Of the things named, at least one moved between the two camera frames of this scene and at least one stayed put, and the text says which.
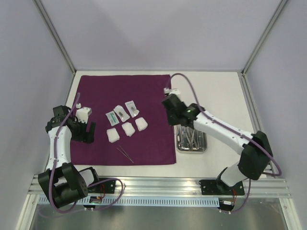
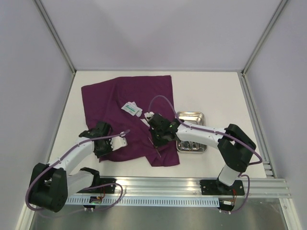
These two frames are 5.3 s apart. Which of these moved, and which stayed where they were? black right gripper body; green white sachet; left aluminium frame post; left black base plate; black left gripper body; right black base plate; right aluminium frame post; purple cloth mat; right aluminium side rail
Moved: black right gripper body; black left gripper body; green white sachet; purple cloth mat
Stayed: right aluminium side rail; left aluminium frame post; left black base plate; right black base plate; right aluminium frame post
